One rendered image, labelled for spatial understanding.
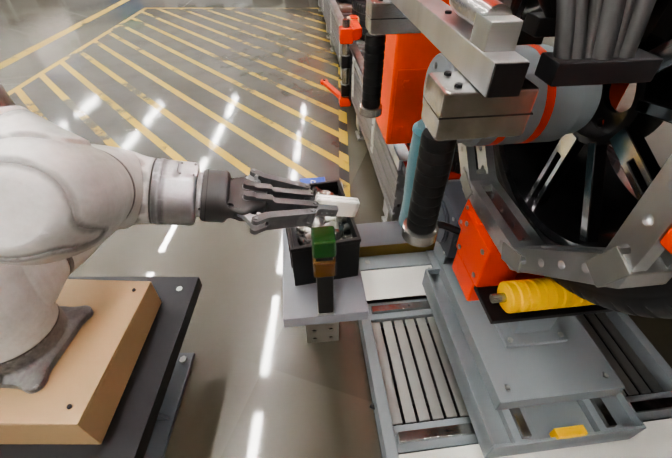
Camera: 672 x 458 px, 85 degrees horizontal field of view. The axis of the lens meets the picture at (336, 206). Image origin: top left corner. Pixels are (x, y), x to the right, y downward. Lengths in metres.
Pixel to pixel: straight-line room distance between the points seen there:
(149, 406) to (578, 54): 0.89
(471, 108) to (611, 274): 0.27
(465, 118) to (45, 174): 0.34
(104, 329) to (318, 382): 0.58
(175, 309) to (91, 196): 0.69
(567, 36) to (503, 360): 0.81
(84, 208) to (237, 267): 1.14
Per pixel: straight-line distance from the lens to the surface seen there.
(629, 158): 0.66
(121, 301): 0.97
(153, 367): 0.95
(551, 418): 1.11
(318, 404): 1.16
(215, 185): 0.52
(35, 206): 0.34
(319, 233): 0.60
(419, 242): 0.46
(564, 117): 0.60
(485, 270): 0.79
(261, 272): 1.42
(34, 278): 0.84
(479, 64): 0.36
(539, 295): 0.77
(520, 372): 1.04
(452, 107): 0.36
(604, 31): 0.39
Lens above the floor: 1.08
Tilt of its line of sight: 41 degrees down
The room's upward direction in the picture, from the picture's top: straight up
